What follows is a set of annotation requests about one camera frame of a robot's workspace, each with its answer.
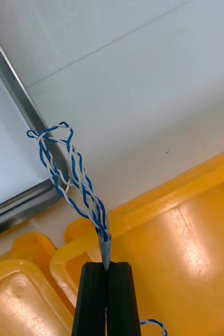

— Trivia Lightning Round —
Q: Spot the steel tray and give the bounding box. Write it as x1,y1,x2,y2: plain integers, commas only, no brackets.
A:
0,20,71,238

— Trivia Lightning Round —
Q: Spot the yellow-orange plastic bin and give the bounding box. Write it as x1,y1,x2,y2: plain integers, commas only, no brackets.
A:
49,145,224,336
0,232,76,336

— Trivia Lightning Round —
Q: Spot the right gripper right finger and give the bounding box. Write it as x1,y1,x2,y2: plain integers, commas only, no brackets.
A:
106,261,142,336

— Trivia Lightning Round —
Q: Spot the blue-white twisted wire harness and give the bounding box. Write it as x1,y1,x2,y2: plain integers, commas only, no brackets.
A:
26,121,168,336

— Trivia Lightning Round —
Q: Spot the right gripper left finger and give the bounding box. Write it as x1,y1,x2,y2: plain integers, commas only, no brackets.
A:
71,261,108,336

